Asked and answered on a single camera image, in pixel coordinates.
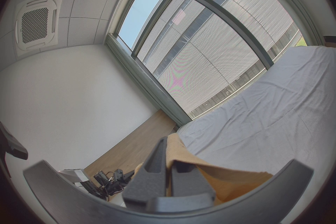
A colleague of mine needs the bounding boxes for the tan shorts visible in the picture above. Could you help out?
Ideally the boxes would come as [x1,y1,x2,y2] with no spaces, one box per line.
[135,133,273,205]

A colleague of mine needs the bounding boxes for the bed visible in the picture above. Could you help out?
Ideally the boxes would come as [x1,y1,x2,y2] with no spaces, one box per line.
[85,44,332,201]

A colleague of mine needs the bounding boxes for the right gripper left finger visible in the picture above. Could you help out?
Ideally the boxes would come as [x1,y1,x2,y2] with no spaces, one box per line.
[123,136,168,211]

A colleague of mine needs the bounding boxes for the white ceiling air conditioner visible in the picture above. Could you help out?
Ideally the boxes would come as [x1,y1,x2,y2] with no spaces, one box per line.
[14,0,64,58]

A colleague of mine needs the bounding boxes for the window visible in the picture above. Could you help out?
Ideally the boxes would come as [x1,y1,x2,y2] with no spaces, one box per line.
[109,0,309,120]

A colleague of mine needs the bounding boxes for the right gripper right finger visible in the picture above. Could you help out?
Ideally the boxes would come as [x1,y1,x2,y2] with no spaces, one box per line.
[170,160,216,205]

